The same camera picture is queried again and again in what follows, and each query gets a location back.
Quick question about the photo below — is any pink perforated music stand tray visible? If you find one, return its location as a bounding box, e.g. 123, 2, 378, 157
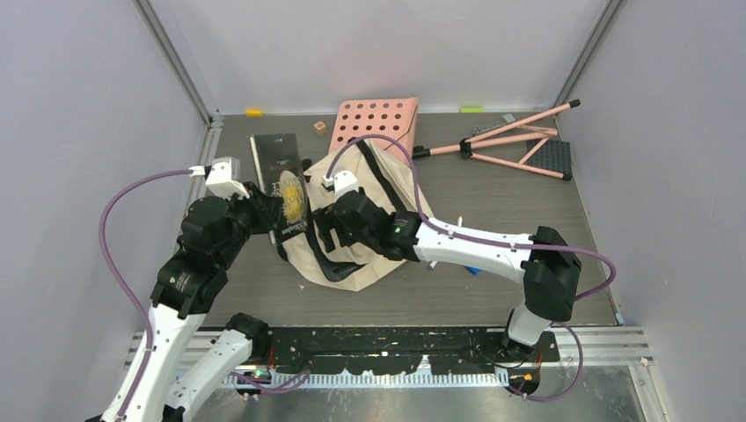
328, 98, 419, 154

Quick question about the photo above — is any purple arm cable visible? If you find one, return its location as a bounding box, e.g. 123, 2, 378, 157
98, 167, 313, 422
325, 134, 618, 404

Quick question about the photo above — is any small wooden cube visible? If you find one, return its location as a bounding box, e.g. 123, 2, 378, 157
313, 121, 327, 136

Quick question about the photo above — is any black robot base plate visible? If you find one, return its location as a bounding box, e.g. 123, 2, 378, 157
247, 326, 560, 375

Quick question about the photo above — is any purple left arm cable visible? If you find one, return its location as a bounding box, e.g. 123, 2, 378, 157
98, 167, 313, 422

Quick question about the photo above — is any beige canvas backpack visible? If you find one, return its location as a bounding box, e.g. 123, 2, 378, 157
277, 140, 433, 292

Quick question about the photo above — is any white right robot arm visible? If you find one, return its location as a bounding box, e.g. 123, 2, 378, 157
312, 191, 581, 361

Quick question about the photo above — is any dark grey lego baseplate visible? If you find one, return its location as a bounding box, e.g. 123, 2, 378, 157
525, 139, 573, 178

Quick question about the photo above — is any green block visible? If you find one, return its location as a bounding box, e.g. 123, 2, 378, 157
459, 105, 484, 113

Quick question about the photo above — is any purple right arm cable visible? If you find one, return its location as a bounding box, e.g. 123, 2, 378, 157
325, 134, 618, 404

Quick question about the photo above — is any pink folding tripod stand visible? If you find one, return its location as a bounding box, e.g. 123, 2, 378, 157
413, 99, 581, 181

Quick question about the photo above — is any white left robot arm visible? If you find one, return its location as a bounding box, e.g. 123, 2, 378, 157
96, 183, 282, 421

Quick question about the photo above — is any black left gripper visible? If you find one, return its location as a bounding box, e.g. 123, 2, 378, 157
215, 181, 282, 268

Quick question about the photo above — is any black moon and sixpence book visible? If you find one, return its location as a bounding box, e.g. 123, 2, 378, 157
249, 133, 308, 246

